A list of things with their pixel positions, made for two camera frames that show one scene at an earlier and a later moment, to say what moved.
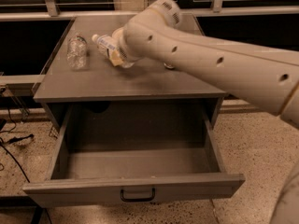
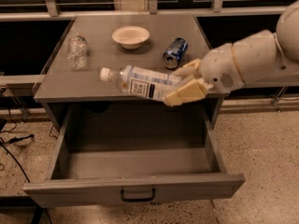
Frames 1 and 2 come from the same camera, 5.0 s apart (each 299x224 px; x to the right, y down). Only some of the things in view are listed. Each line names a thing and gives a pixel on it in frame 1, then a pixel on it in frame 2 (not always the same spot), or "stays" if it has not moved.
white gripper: x=121 y=55 → x=218 y=67
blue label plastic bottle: x=105 y=44 → x=140 y=81
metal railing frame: x=49 y=11 stays
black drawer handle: x=139 y=199 stays
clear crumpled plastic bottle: x=77 y=53 stays
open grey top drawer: x=123 y=153 stays
